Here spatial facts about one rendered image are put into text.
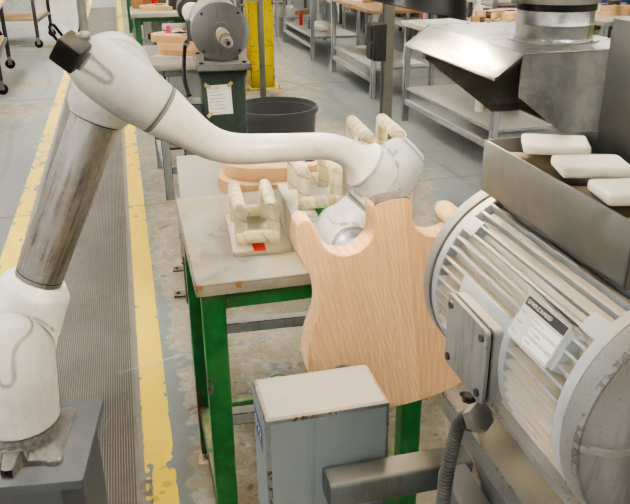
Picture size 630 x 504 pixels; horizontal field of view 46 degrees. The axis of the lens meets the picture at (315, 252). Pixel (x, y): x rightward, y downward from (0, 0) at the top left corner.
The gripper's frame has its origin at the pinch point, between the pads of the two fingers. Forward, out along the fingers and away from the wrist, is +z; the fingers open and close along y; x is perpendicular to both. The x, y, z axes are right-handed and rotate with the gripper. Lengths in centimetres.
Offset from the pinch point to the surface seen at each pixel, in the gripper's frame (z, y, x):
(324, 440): 37.0, 21.9, 5.3
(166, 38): -397, 16, -6
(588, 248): 55, -2, 34
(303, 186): -59, 2, 3
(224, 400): -42, 32, -41
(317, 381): 30.1, 20.6, 9.3
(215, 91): -231, 5, -8
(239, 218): -59, 19, -2
